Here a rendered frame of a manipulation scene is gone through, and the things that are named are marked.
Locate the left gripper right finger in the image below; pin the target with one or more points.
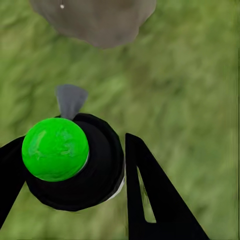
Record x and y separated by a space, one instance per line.
174 220

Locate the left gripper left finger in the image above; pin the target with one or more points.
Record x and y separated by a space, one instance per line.
11 175

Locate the pesticide atomizer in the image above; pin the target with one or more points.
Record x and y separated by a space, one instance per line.
73 161

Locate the tree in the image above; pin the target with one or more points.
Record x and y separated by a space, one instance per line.
105 23

